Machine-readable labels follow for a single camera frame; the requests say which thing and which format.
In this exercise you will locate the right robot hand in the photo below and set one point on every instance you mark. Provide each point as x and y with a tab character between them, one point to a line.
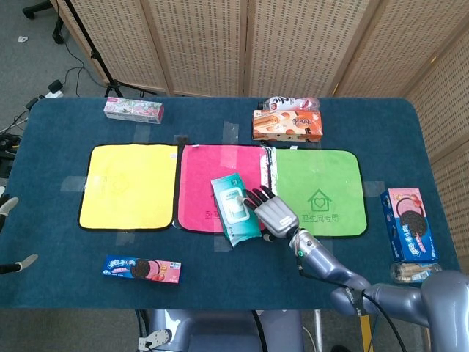
275	216

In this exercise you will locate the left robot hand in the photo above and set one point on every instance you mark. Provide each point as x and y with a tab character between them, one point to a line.
9	205

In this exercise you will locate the teal wet wipes pack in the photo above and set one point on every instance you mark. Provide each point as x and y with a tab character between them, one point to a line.
234	209

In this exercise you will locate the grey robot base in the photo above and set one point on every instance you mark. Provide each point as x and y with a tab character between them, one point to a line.
205	330

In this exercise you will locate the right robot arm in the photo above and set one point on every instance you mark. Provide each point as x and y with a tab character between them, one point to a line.
329	264

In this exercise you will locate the orange cake box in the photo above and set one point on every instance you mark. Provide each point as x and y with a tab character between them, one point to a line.
287	125

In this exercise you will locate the wide blue Oreo box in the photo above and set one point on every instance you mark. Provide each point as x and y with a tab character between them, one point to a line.
408	223

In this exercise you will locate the long blue Oreo box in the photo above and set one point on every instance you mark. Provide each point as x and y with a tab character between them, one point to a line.
141	268

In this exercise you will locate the pink floral toothpaste box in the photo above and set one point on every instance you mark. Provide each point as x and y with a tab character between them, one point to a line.
133	110

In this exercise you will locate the clear tape strip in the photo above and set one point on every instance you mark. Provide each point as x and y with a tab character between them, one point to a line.
142	133
125	238
231	132
72	183
223	243
327	245
373	187

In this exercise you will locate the green microfiber cloth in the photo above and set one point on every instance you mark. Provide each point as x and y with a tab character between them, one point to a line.
318	172

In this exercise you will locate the pink microfiber cloth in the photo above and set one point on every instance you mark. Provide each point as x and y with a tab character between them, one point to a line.
199	165

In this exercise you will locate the white red snack bag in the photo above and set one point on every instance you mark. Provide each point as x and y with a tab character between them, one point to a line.
289	103

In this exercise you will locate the white power strip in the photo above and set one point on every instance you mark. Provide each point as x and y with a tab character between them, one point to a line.
51	94

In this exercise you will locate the yellow microfiber cloth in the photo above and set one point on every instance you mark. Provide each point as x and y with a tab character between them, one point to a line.
128	187

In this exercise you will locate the clear wafer roll jar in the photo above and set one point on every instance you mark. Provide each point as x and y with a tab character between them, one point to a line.
410	273

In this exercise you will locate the black tripod stand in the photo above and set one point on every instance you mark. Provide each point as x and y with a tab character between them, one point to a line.
99	58

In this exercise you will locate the black office chair base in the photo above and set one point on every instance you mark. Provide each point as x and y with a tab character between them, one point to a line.
55	22

